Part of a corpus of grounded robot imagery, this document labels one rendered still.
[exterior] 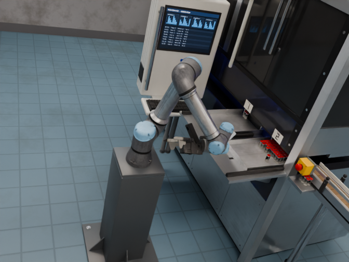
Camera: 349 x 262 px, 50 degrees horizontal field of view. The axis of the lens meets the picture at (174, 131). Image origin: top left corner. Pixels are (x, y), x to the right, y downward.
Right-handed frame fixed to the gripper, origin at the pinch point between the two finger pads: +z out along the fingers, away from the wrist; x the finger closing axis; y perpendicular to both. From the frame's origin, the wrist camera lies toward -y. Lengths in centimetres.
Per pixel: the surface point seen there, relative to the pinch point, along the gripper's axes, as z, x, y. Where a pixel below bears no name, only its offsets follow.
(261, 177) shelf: -57, -3, 17
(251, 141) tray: -64, 19, -6
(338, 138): -98, -19, -7
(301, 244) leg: -96, 9, 56
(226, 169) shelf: -36.9, 2.4, 13.9
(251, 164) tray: -55, 4, 10
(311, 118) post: -71, -27, -15
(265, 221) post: -79, 23, 45
